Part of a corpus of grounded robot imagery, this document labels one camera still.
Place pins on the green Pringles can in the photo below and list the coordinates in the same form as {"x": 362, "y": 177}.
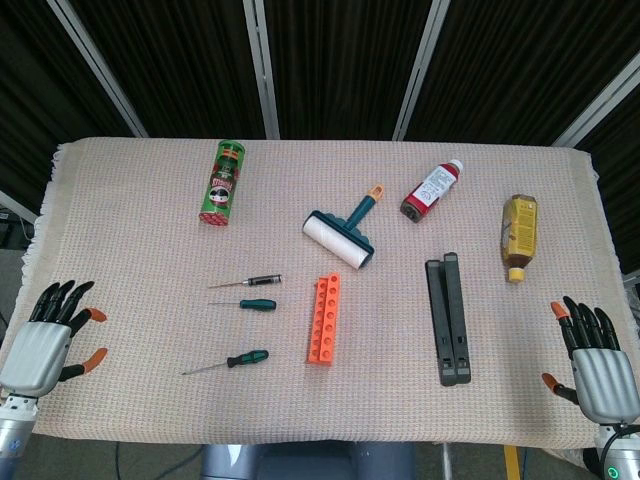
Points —
{"x": 222, "y": 185}

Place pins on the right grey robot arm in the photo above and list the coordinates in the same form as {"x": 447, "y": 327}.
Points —
{"x": 620, "y": 457}

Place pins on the red juice bottle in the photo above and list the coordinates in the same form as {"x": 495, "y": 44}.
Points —
{"x": 430, "y": 192}

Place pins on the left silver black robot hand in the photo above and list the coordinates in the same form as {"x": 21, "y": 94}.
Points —
{"x": 35, "y": 355}

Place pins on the black rectangular bars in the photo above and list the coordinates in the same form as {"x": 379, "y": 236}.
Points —
{"x": 450, "y": 320}

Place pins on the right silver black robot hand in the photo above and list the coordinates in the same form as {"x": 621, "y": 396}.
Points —
{"x": 605, "y": 380}

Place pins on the white table leg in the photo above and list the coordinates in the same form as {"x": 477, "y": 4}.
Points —
{"x": 446, "y": 465}

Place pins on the white partition post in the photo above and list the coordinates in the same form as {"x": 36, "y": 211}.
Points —
{"x": 99, "y": 70}
{"x": 600, "y": 105}
{"x": 15, "y": 205}
{"x": 418, "y": 70}
{"x": 261, "y": 70}

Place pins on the green black striped screwdriver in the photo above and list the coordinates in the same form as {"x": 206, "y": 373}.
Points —
{"x": 247, "y": 358}

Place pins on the black slim precision screwdriver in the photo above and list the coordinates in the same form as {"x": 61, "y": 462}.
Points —
{"x": 260, "y": 280}

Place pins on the beige woven table cloth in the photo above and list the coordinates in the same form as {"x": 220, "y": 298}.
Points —
{"x": 125, "y": 225}

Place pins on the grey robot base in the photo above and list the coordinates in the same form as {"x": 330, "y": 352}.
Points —
{"x": 300, "y": 465}

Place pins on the teal lint roller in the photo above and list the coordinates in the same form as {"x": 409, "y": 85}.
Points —
{"x": 335, "y": 240}

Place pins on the brown tea bottle yellow label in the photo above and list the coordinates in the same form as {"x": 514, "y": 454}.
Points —
{"x": 520, "y": 235}

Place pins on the orange screwdriver holder block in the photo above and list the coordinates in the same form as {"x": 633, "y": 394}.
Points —
{"x": 316, "y": 350}

